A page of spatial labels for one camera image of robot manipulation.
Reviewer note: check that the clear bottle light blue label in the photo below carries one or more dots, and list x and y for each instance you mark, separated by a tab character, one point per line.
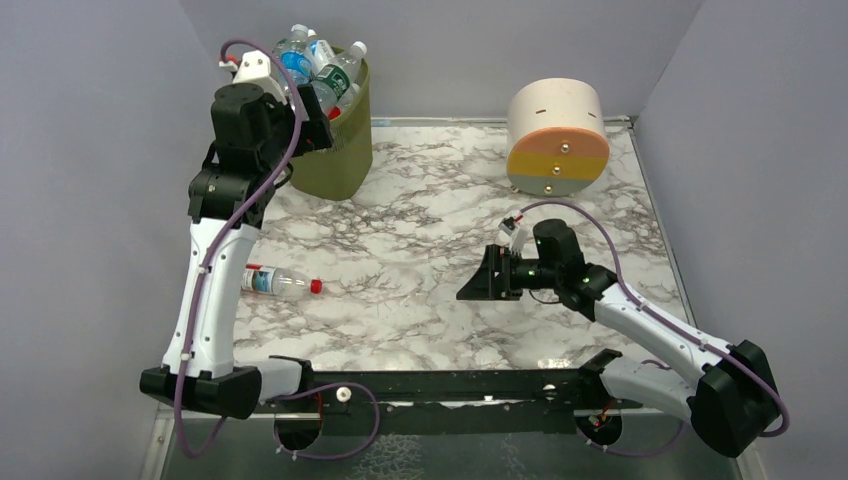
319	51

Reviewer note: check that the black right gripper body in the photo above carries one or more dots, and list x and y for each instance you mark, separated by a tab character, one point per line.
495	273

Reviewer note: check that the green plastic waste bin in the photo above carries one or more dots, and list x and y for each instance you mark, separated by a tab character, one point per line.
337	173

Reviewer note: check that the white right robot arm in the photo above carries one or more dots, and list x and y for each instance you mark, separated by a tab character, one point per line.
726	393

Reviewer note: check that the clear bottle blue band label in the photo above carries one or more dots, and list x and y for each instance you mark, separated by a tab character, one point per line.
293	55

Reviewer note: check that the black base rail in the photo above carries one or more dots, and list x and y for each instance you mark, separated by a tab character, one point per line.
452	402

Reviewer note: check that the cream cylinder with coloured face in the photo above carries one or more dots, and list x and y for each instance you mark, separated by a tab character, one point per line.
556	141

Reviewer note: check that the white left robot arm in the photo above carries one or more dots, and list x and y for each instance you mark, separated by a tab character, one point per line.
254	135

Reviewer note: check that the clear bottle red blue label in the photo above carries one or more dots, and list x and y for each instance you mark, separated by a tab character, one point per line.
282	283

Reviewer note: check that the clear bottle dark green label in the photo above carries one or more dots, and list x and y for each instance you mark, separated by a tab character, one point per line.
337	76

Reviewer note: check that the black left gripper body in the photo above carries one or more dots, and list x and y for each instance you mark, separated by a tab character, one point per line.
312	120

